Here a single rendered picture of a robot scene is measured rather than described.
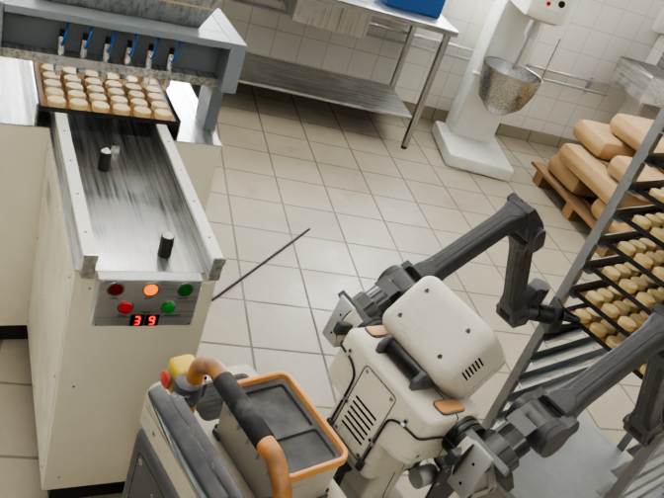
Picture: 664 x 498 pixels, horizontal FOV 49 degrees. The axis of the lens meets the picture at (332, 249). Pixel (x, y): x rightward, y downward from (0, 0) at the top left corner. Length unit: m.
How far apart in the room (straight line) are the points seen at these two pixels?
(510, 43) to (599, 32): 1.10
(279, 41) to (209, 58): 3.15
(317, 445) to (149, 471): 0.39
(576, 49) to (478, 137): 1.17
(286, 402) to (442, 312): 0.34
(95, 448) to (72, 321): 0.46
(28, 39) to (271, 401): 1.32
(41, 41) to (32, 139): 0.28
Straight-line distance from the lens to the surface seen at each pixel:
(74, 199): 1.86
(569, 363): 2.72
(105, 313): 1.77
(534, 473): 2.77
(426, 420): 1.40
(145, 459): 1.59
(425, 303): 1.46
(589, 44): 6.34
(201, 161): 2.43
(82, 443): 2.12
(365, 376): 1.49
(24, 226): 2.48
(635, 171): 2.17
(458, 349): 1.40
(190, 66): 2.38
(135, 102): 2.38
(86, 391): 1.98
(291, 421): 1.38
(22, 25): 2.28
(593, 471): 2.94
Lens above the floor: 1.86
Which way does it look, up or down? 30 degrees down
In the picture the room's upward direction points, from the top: 20 degrees clockwise
